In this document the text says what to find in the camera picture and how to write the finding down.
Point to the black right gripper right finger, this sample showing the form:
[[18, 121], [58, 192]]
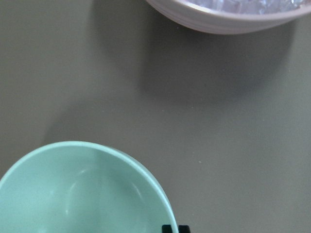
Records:
[[183, 229]]

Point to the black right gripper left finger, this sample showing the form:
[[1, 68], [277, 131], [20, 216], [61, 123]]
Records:
[[167, 229]]

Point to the mint green bowl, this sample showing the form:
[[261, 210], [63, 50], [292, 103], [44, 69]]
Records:
[[82, 187]]

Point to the pink bowl of ice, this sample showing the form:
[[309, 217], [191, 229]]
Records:
[[209, 21]]

